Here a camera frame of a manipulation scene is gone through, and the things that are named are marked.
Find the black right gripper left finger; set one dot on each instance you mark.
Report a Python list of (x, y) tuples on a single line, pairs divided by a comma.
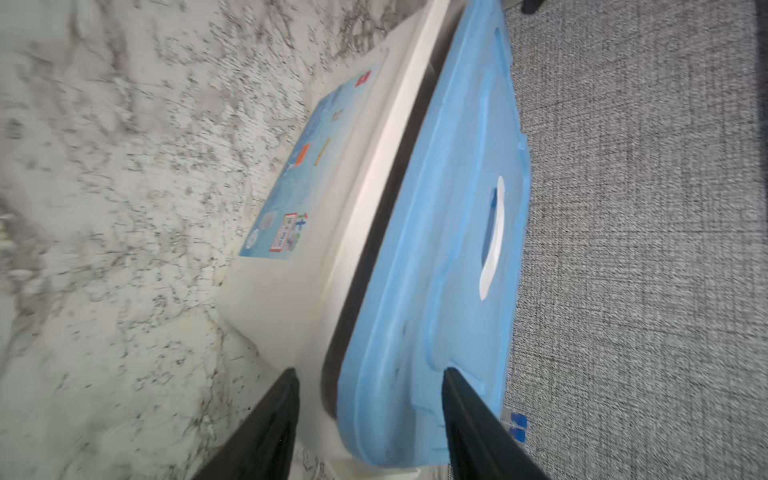
[(262, 446)]

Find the blue plastic box lid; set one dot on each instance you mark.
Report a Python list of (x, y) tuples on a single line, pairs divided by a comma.
[(443, 290)]

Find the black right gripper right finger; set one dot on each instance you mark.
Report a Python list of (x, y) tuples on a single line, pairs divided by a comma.
[(478, 445)]

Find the blue capped test tube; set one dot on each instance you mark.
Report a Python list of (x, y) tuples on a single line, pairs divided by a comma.
[(518, 434), (519, 421)]

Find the white plastic storage box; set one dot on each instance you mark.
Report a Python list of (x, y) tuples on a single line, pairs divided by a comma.
[(303, 257)]

